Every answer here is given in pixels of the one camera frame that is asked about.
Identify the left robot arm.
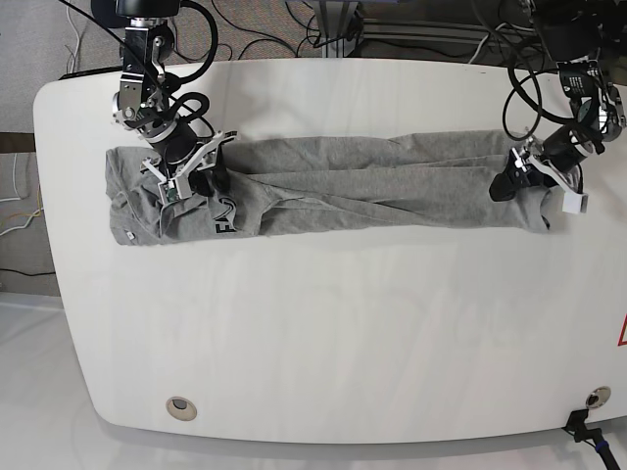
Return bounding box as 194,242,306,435
489,1,626,213

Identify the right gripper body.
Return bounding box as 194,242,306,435
140,120,238,202

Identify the silver table grommet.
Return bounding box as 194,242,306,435
585,386,611,409
166,397,197,422

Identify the black clamp with cable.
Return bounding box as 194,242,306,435
562,409,621,470

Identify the red warning triangle sticker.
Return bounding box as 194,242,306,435
617,315,627,347

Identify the grey t-shirt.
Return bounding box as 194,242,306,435
105,130,551,246

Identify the aluminium frame stand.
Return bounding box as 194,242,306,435
310,1,362,59

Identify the silver table grommet right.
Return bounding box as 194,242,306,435
585,386,611,409

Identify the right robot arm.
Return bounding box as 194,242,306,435
113,1,237,205

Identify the white cable on floor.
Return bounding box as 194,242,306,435
65,0,82,72

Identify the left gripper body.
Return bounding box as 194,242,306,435
508,126,589,214

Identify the silver table grommet left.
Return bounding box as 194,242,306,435
166,397,197,422

